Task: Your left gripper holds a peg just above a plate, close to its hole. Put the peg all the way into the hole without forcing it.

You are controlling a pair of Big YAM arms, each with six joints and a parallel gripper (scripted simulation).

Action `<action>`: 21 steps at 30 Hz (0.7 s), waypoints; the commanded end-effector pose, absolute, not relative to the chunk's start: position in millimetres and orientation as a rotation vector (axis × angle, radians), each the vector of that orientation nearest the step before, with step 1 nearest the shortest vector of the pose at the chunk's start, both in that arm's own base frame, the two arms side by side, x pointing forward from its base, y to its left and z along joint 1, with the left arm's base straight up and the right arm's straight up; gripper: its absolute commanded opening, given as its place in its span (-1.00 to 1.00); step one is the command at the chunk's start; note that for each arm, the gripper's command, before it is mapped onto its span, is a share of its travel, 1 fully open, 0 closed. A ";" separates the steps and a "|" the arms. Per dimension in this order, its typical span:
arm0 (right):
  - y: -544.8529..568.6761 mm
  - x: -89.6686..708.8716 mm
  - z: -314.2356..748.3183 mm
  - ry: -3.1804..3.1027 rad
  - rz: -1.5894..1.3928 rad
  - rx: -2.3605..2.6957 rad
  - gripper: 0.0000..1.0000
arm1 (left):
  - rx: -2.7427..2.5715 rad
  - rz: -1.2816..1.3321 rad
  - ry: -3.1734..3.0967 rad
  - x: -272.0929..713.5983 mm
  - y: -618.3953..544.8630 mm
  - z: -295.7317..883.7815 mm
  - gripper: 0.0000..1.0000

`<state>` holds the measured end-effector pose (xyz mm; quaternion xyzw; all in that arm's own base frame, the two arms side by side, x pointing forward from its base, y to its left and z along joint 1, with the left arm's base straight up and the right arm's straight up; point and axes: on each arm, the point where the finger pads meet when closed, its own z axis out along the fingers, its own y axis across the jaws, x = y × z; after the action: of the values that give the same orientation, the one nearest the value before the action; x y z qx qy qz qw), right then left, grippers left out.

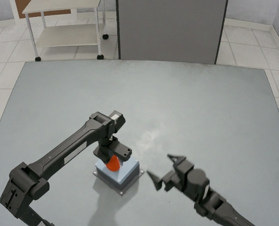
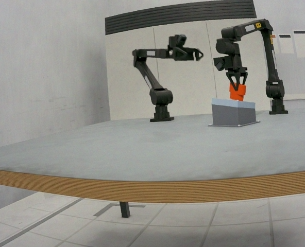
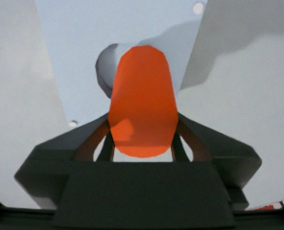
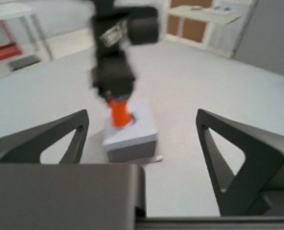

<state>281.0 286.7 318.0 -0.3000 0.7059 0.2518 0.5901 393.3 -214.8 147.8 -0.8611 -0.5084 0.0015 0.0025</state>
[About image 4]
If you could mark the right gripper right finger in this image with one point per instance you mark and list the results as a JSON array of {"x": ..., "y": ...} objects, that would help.
[{"x": 261, "y": 172}]

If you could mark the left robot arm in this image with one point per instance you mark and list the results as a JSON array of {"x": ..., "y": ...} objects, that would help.
[{"x": 146, "y": 21}]

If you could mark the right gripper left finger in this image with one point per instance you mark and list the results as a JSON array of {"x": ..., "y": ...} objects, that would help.
[{"x": 26, "y": 146}]

